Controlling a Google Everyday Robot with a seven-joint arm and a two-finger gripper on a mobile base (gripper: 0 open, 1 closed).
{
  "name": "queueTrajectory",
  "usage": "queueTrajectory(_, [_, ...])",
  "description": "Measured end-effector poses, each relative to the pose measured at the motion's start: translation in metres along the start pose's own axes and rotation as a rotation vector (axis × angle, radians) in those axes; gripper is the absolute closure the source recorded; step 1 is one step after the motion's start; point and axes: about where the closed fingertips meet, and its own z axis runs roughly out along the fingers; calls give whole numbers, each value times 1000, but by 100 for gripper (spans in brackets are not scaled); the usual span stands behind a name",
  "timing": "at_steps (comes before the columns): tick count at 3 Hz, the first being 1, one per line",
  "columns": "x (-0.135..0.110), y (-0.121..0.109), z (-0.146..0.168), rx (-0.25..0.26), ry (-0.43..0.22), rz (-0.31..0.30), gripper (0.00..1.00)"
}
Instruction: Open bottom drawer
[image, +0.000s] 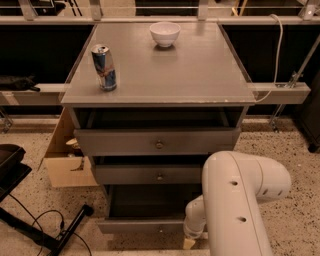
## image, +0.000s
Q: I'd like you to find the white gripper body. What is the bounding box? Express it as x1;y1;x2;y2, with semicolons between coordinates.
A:
183;219;206;239

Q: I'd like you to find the grey bottom drawer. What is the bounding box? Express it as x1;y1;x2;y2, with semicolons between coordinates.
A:
98;184;202;234

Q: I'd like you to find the grey drawer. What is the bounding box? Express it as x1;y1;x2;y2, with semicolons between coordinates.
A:
98;184;202;234
93;165;202;185
74;128;240;156

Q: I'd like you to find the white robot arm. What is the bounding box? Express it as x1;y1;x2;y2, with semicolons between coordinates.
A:
183;151;291;256

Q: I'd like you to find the grey top drawer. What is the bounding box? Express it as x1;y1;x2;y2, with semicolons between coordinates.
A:
74;128;240;156

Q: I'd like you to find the grey middle drawer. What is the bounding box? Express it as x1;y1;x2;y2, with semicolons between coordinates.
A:
93;165;202;185

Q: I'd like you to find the grey drawer cabinet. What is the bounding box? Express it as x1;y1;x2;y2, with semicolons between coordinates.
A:
62;23;255;233

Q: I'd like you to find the open cardboard box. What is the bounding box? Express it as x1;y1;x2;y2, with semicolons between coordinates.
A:
44;109;97;187

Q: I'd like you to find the black stand with base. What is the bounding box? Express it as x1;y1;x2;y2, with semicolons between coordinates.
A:
0;143;95;256

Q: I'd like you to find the white bowl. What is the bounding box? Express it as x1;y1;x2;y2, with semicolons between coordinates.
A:
149;22;181;47

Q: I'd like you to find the blue silver energy drink can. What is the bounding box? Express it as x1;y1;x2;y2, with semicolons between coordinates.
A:
91;44;117;91

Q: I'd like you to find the black bag on ledge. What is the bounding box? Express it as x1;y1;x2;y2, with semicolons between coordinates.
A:
0;75;40;92

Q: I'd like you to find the black floor cable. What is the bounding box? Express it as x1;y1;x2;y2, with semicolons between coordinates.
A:
7;193;93;256

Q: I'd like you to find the metal railing frame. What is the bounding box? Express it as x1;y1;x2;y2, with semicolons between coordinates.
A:
0;0;320;134

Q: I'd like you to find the white hanging cable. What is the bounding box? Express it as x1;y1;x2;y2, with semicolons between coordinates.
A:
254;13;284;104

